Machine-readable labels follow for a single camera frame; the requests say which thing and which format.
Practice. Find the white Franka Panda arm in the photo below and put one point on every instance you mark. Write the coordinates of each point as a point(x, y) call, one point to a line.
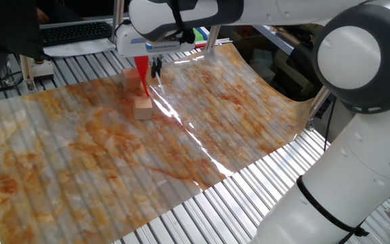
point(367, 152)

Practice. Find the light wooden cube block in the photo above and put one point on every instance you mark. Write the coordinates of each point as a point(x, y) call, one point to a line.
point(143, 108)
point(130, 79)

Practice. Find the colourful striped box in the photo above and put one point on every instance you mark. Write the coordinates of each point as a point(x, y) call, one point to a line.
point(201, 35)

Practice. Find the slanted aluminium support post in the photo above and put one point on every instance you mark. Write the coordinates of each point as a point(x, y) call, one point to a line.
point(317, 108)

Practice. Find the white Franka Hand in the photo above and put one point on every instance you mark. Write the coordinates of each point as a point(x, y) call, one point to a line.
point(130, 47)

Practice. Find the orange marble pattern mat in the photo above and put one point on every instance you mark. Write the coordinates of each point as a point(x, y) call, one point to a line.
point(97, 152)

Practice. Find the person in black clothing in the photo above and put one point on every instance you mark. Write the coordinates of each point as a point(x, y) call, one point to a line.
point(5, 27)

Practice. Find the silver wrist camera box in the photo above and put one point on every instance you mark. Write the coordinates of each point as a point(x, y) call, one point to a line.
point(168, 45)

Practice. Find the white paper sheet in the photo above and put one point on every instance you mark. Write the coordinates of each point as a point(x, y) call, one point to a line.
point(80, 47)

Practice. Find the black computer keyboard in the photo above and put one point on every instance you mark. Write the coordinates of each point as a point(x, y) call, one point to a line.
point(76, 33)

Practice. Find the grey metal shelf beam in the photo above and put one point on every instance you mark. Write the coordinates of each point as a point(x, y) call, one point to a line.
point(273, 37)

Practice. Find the red flag with white stick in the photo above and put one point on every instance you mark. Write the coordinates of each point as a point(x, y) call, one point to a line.
point(142, 71)

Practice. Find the short aluminium post with bracket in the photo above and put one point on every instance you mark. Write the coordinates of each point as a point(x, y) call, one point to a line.
point(41, 69)

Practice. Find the person's bare hand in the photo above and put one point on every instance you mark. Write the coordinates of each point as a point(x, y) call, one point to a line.
point(43, 17)

